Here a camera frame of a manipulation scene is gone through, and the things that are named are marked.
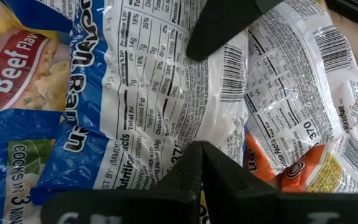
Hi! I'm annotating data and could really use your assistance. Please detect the orange chicken ramen pack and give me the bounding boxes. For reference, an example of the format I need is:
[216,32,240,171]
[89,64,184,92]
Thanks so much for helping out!
[278,95,358,194]

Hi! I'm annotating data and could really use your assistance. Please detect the red roast beef ramen pack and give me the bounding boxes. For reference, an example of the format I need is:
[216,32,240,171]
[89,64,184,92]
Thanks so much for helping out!
[0,0,71,125]

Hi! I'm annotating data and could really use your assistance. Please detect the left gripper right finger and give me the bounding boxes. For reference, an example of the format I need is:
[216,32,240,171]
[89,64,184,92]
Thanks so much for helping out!
[202,141,358,224]

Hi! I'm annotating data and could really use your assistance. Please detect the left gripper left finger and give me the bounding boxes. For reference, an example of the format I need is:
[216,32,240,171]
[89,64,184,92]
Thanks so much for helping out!
[40,141,203,224]

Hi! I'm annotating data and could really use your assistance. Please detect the white ramen packet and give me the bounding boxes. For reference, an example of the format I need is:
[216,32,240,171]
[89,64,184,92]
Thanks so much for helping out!
[243,0,358,185]

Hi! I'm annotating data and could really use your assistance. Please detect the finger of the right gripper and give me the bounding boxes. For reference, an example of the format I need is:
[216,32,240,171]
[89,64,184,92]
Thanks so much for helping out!
[185,0,262,62]
[255,0,284,15]

